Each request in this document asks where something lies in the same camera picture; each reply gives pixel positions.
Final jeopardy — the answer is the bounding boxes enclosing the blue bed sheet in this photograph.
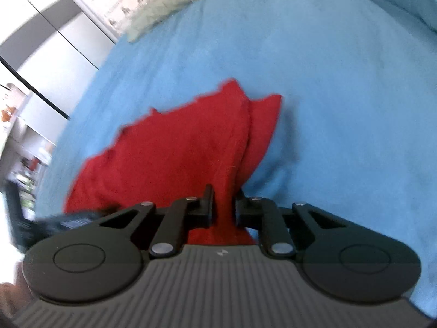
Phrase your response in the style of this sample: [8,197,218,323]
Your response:
[36,0,436,315]

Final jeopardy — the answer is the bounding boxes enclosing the red knit sweater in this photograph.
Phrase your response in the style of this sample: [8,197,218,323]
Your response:
[64,79,282,245]

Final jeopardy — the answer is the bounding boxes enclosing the white shelf unit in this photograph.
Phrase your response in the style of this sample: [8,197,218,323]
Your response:
[1,83,53,212]

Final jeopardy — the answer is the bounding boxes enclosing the white wardrobe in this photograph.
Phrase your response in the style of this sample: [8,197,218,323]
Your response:
[1,0,114,115]

